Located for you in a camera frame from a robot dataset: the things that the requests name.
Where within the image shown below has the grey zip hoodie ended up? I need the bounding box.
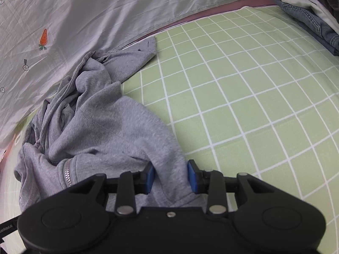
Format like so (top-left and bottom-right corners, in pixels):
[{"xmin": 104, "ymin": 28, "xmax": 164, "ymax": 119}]
[{"xmin": 14, "ymin": 36, "xmax": 210, "ymax": 216}]

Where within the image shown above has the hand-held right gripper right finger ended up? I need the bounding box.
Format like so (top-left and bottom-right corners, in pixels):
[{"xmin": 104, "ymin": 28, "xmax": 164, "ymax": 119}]
[{"xmin": 187, "ymin": 160, "xmax": 276, "ymax": 216}]

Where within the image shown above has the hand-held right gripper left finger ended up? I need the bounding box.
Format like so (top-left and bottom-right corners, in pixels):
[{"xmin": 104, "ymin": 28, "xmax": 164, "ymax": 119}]
[{"xmin": 67, "ymin": 163, "xmax": 155, "ymax": 216}]

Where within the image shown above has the grey carrot-print quilt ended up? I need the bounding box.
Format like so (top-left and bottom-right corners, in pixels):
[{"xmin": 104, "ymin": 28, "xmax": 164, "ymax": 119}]
[{"xmin": 0, "ymin": 0, "xmax": 273, "ymax": 149}]

